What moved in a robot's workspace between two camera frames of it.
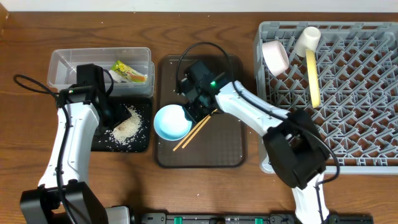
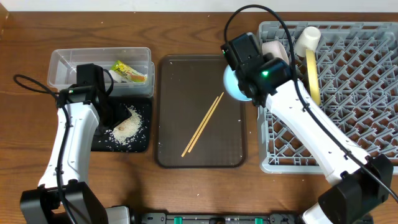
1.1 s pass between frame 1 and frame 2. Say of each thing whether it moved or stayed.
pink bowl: stayed
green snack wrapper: stayed
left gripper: stayed
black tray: stayed
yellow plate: stayed
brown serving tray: stayed
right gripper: moved
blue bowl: moved
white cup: stayed
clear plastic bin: stayed
